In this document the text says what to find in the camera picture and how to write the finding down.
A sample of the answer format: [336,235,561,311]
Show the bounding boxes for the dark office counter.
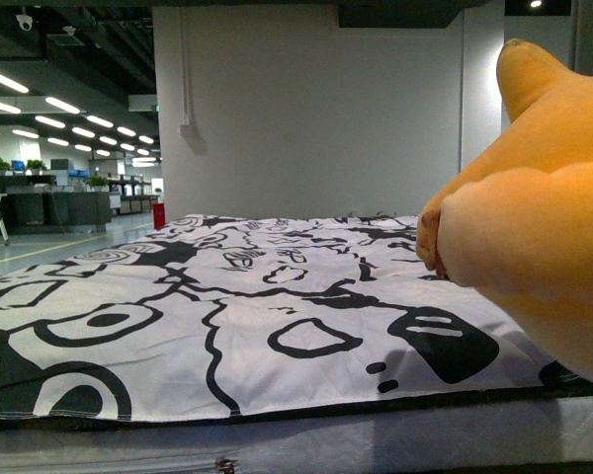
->
[0,175,112,234]

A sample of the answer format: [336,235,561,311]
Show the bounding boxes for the orange plush toy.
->
[416,39,593,382]

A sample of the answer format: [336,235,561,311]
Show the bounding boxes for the white wall conduit box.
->
[179,123,197,139]

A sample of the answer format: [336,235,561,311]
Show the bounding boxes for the black white patterned bedsheet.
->
[0,215,593,430]

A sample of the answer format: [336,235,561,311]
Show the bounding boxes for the white zippered mattress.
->
[0,397,593,473]

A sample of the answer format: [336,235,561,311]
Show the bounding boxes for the white security camera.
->
[16,12,33,32]

